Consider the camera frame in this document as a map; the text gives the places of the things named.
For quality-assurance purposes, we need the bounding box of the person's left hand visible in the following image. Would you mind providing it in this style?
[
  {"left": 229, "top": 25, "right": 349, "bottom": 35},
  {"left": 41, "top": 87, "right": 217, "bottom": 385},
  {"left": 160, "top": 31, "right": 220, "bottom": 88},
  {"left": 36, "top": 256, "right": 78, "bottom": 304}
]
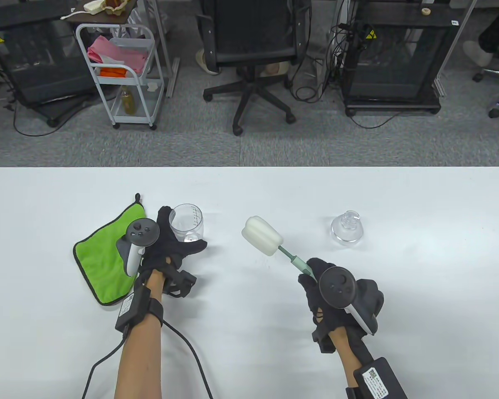
[{"left": 138, "top": 206, "right": 208, "bottom": 277}]

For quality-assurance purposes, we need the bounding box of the person's right hand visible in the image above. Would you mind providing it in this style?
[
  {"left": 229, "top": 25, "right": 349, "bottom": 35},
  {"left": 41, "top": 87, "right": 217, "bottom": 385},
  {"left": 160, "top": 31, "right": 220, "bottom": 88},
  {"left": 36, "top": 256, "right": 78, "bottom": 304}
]
[{"left": 298, "top": 258, "right": 360, "bottom": 340}]

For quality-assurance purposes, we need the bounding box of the clear plastic shaker cup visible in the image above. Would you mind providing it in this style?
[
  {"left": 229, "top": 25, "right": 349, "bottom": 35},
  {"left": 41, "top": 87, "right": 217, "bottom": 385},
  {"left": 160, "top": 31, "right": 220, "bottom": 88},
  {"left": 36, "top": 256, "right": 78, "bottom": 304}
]
[{"left": 168, "top": 203, "right": 204, "bottom": 244}]

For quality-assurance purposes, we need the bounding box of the clear domed shaker lid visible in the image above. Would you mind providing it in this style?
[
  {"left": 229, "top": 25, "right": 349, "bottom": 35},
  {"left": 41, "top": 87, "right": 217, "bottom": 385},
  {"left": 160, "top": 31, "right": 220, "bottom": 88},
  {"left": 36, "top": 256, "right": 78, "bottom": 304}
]
[{"left": 331, "top": 211, "right": 364, "bottom": 246}]

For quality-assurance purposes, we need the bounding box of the white sponge cup brush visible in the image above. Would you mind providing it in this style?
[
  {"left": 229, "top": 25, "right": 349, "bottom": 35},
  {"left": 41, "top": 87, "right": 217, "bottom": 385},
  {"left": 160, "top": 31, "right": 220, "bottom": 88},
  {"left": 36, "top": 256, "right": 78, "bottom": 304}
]
[{"left": 241, "top": 215, "right": 316, "bottom": 283}]

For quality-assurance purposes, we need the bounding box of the green microfiber cloth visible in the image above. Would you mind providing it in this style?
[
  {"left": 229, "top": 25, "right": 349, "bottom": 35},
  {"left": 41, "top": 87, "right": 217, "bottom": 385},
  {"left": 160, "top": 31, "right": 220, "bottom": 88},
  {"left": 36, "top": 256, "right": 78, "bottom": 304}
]
[{"left": 73, "top": 193, "right": 147, "bottom": 307}]

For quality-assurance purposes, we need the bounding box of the person's right forearm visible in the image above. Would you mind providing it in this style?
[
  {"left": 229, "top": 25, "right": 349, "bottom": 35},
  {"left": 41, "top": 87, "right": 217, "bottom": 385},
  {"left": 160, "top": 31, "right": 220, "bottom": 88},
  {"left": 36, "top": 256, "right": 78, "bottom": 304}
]
[{"left": 329, "top": 326, "right": 383, "bottom": 399}]

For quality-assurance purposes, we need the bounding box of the person's left forearm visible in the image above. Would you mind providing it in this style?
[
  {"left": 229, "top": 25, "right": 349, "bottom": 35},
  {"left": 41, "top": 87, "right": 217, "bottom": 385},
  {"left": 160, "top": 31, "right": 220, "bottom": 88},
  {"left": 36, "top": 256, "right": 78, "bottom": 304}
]
[{"left": 114, "top": 269, "right": 166, "bottom": 399}]

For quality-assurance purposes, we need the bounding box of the grey right hand controller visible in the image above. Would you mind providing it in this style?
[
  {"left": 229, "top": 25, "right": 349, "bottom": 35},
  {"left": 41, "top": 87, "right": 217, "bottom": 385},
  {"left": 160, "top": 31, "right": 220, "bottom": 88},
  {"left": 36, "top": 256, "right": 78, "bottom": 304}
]
[{"left": 319, "top": 267, "right": 385, "bottom": 335}]

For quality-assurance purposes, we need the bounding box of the grey hand controller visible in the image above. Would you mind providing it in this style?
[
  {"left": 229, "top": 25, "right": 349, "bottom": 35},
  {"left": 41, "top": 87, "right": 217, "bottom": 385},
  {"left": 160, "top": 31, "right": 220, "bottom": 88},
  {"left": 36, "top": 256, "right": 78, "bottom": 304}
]
[
  {"left": 116, "top": 218, "right": 161, "bottom": 277},
  {"left": 319, "top": 267, "right": 385, "bottom": 335}
]

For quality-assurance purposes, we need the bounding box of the grey left hand controller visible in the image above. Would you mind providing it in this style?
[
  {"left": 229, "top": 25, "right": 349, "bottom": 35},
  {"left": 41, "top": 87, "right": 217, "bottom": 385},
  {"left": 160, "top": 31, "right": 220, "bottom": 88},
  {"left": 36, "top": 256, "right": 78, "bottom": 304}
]
[{"left": 116, "top": 218, "right": 161, "bottom": 277}]

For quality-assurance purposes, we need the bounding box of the black left wrist sensor box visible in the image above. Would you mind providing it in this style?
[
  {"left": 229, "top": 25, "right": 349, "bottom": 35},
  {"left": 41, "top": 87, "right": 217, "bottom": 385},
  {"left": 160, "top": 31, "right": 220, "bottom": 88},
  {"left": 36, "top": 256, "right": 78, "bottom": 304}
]
[{"left": 115, "top": 287, "right": 165, "bottom": 333}]

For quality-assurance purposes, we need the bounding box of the black wrist sensor box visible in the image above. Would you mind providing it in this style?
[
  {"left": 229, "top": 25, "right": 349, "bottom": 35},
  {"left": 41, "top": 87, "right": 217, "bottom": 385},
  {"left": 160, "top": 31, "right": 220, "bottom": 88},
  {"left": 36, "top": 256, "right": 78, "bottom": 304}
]
[
  {"left": 115, "top": 287, "right": 165, "bottom": 333},
  {"left": 344, "top": 357, "right": 408, "bottom": 399}
]

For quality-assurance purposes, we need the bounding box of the black right wrist sensor box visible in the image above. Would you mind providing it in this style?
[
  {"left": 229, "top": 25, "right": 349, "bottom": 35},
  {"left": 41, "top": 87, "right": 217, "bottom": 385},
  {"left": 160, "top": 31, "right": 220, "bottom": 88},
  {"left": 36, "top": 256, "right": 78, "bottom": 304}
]
[{"left": 344, "top": 357, "right": 408, "bottom": 399}]

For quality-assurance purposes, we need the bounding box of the white rolling cart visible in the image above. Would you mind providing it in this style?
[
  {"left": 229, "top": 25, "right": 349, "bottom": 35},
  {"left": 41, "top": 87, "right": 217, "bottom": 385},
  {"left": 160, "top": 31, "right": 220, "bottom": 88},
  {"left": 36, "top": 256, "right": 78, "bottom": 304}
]
[{"left": 75, "top": 24, "right": 166, "bottom": 131}]

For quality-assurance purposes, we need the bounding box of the bottle with yellow liquid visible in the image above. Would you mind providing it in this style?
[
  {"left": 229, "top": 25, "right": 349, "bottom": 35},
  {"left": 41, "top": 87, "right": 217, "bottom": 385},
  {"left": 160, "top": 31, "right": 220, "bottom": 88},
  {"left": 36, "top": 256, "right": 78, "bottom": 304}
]
[{"left": 120, "top": 86, "right": 137, "bottom": 115}]

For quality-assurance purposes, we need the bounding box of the pink folded cloth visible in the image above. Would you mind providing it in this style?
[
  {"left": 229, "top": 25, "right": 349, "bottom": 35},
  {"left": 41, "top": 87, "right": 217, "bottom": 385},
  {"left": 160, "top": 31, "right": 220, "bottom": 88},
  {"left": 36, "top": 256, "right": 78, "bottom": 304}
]
[{"left": 87, "top": 35, "right": 149, "bottom": 74}]

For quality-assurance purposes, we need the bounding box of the black mesh equipment cabinet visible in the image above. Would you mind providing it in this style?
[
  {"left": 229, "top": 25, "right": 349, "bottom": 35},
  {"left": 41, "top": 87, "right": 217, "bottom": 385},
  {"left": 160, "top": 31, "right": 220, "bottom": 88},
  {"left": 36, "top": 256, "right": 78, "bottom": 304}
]
[
  {"left": 342, "top": 0, "right": 450, "bottom": 117},
  {"left": 0, "top": 8, "right": 100, "bottom": 127}
]

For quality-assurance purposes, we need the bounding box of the brown side table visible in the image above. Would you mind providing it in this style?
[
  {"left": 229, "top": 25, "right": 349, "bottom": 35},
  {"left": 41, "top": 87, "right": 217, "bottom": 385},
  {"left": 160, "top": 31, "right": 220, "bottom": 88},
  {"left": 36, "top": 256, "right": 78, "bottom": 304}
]
[{"left": 62, "top": 0, "right": 138, "bottom": 25}]

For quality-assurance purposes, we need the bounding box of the white power strip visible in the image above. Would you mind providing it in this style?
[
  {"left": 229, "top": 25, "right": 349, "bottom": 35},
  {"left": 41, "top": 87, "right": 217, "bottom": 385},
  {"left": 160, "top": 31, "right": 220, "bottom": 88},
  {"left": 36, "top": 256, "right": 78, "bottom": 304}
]
[{"left": 60, "top": 0, "right": 105, "bottom": 20}]

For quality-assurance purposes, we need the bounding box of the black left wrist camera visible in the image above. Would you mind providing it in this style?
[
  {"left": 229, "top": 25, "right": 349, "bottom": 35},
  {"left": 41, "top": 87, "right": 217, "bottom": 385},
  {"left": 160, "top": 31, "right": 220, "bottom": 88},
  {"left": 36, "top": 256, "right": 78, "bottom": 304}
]
[{"left": 164, "top": 258, "right": 197, "bottom": 298}]

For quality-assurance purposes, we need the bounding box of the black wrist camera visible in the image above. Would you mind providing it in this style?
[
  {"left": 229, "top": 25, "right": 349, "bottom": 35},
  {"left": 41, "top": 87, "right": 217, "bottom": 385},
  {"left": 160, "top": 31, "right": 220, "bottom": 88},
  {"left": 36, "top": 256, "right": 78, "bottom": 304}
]
[
  {"left": 164, "top": 258, "right": 197, "bottom": 298},
  {"left": 312, "top": 326, "right": 337, "bottom": 354}
]

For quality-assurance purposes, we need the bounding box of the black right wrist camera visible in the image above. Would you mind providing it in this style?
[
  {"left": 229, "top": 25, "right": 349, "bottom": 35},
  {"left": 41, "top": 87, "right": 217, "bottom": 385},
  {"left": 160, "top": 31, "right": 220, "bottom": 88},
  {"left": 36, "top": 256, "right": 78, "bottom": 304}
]
[{"left": 312, "top": 326, "right": 337, "bottom": 354}]

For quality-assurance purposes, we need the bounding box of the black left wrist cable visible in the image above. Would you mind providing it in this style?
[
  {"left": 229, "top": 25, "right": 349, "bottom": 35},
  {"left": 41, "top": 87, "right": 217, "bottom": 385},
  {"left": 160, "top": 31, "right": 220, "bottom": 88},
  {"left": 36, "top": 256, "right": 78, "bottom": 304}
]
[{"left": 82, "top": 320, "right": 213, "bottom": 399}]

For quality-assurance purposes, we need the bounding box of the aluminium frame post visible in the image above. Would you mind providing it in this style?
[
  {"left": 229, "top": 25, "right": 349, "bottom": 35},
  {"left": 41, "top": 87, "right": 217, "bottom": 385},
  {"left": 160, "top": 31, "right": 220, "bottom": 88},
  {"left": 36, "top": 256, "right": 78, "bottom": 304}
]
[
  {"left": 148, "top": 0, "right": 180, "bottom": 98},
  {"left": 434, "top": 0, "right": 479, "bottom": 98}
]

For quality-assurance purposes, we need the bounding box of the black floor cable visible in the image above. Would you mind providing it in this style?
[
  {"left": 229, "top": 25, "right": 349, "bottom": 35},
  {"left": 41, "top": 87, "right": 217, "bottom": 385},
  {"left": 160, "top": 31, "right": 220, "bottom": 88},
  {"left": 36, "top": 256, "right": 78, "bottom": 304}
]
[{"left": 12, "top": 94, "right": 82, "bottom": 137}]

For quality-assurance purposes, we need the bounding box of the black cable bundle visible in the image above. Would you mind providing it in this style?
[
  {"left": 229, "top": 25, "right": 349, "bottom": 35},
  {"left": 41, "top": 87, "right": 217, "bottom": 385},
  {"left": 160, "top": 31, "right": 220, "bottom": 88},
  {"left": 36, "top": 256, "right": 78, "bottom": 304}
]
[{"left": 289, "top": 17, "right": 350, "bottom": 103}]

